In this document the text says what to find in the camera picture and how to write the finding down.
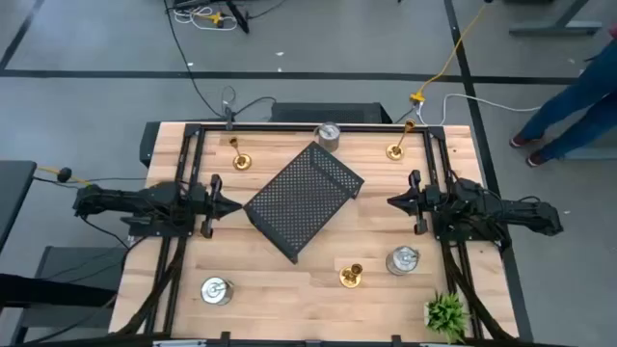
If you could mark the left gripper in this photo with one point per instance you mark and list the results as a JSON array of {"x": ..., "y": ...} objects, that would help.
[{"x": 202, "y": 202}]

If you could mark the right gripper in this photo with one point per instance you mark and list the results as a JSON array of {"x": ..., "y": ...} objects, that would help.
[{"x": 429, "y": 202}]

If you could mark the medium gold candlestick holder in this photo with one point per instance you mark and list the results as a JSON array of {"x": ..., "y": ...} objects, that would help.
[{"x": 242, "y": 162}]

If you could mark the tall gold candlestick holder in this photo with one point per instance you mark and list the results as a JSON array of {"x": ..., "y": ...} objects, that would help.
[{"x": 394, "y": 152}]

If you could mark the silver lidded tin with twine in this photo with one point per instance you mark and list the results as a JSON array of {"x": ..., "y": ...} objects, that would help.
[
  {"x": 214, "y": 291},
  {"x": 328, "y": 140},
  {"x": 400, "y": 262}
]

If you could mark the short gold candlestick holder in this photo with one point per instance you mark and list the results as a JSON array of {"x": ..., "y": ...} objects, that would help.
[{"x": 348, "y": 279}]

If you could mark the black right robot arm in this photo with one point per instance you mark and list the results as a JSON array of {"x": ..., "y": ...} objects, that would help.
[{"x": 520, "y": 212}]

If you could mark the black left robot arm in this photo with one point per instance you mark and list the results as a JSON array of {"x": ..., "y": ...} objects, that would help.
[{"x": 120, "y": 202}]

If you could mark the black perforated metal shelf riser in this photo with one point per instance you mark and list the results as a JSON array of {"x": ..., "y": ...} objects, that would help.
[{"x": 299, "y": 202}]

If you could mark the black control box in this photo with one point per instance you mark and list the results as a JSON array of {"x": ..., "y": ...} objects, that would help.
[{"x": 149, "y": 144}]

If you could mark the black computer case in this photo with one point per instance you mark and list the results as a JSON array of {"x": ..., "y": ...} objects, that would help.
[{"x": 328, "y": 113}]

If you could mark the small green potted plant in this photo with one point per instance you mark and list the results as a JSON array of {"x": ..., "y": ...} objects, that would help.
[{"x": 446, "y": 315}]

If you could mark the dark grey cart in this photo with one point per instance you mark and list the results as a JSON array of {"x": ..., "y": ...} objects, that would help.
[{"x": 72, "y": 260}]

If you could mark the black tripod leg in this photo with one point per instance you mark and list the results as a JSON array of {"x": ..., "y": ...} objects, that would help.
[{"x": 239, "y": 19}]

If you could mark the grey floor bar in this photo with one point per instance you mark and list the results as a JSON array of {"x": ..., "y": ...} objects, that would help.
[{"x": 593, "y": 154}]

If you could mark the black bench plank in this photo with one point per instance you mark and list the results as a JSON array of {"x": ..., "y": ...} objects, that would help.
[{"x": 48, "y": 291}]

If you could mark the person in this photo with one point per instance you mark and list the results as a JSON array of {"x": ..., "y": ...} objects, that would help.
[{"x": 573, "y": 94}]

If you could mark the black side table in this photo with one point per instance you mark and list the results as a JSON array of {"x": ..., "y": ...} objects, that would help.
[{"x": 14, "y": 193}]

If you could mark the black aluminium table frame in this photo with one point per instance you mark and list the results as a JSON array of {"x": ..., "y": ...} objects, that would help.
[{"x": 270, "y": 127}]

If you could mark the grey desk leg frame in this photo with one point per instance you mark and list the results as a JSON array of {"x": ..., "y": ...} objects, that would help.
[{"x": 554, "y": 29}]

